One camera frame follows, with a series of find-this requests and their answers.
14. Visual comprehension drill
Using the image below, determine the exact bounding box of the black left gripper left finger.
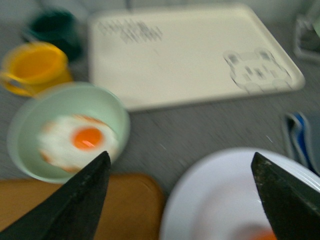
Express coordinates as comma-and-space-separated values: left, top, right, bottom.
0, 151, 111, 240

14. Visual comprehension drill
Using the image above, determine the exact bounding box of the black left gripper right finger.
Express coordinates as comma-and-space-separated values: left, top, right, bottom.
251, 152, 320, 240

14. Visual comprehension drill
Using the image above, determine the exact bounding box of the orange mandarin fruit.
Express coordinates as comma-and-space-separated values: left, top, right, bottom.
250, 230, 277, 240

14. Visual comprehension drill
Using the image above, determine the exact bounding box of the white round plate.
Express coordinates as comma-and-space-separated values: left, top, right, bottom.
160, 147, 320, 240

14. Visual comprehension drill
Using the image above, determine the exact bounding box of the wooden cutting board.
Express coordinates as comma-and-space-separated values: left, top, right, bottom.
0, 173, 165, 240

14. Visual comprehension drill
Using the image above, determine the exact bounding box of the toy fried egg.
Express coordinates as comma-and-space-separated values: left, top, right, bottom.
37, 114, 120, 173

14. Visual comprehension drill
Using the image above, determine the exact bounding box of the grey blue folded cloth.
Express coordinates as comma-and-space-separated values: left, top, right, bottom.
282, 112, 320, 175

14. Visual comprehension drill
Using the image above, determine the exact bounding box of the light green bowl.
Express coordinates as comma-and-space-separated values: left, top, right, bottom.
6, 82, 131, 184

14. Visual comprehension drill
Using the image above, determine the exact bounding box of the yellow mug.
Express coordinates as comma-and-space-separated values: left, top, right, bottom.
0, 41, 73, 97

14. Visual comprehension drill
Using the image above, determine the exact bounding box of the beige bear serving tray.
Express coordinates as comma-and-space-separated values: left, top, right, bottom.
88, 3, 305, 111

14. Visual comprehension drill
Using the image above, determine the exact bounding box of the dark green mug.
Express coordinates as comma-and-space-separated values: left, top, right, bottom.
21, 9, 83, 62

